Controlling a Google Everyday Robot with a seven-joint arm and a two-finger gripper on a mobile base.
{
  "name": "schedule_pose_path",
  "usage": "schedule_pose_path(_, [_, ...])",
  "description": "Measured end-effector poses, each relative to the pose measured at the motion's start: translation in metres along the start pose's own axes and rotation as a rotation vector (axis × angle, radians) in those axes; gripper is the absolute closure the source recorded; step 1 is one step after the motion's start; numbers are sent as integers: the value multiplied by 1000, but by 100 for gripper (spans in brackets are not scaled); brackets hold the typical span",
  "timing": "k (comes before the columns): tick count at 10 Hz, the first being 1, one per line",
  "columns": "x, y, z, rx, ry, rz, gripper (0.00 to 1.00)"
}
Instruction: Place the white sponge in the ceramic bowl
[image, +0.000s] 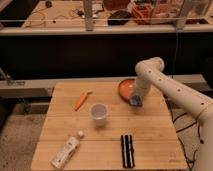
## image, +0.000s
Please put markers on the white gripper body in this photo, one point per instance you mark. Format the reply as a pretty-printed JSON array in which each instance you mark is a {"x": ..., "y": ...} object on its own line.
[{"x": 141, "y": 88}]

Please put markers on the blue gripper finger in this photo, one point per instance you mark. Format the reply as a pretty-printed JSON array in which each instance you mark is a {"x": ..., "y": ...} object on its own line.
[{"x": 135, "y": 101}]

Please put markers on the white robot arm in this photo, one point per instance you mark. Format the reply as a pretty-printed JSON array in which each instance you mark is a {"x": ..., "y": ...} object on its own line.
[{"x": 198, "y": 105}]

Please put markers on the orange ceramic bowl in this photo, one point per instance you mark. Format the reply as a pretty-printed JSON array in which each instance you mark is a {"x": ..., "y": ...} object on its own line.
[{"x": 125, "y": 89}]

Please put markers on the translucent plastic cup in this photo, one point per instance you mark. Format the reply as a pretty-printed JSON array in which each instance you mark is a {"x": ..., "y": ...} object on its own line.
[{"x": 99, "y": 114}]

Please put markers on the wooden table board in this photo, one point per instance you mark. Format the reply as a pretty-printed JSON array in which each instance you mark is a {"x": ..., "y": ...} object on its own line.
[{"x": 155, "y": 143}]

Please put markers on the orange toy carrot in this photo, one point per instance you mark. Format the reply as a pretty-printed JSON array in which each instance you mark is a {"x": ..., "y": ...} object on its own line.
[{"x": 82, "y": 98}]

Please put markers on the black round object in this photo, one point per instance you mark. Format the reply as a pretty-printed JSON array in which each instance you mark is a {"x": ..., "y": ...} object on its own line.
[{"x": 119, "y": 17}]

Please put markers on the orange crate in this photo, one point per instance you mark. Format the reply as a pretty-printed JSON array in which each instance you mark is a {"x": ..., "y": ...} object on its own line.
[{"x": 141, "y": 14}]

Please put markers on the white plastic bottle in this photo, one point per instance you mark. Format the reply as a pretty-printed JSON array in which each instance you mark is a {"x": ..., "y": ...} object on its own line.
[{"x": 66, "y": 151}]

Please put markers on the metal frame post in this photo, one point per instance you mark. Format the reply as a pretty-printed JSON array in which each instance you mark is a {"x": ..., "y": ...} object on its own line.
[{"x": 87, "y": 4}]

